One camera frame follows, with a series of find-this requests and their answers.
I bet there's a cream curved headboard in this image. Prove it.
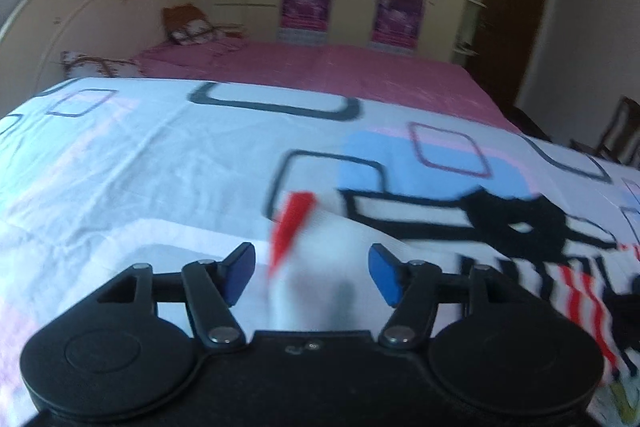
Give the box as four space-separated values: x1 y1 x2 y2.
1 0 191 115

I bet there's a lower right purple poster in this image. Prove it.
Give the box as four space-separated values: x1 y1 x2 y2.
368 0 424 56

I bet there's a white patterned pillow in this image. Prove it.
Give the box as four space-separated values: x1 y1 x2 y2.
61 51 144 79

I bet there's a striped knit sweater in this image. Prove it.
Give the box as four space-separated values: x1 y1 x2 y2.
267 186 640 427

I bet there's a pink bed cover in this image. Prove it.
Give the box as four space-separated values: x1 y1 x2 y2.
134 38 518 132

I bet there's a patterned white bed sheet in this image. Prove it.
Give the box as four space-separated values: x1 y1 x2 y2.
1 78 639 426

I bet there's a lower left purple poster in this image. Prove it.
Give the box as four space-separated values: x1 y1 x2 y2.
278 0 332 46

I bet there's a dark wooden chair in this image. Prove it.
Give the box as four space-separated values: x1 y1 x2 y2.
570 96 640 169

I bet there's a dark wooden door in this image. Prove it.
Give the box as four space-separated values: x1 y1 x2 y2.
466 0 546 108

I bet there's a purple poster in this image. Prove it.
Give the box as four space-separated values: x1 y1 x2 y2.
278 0 332 46
368 0 424 56

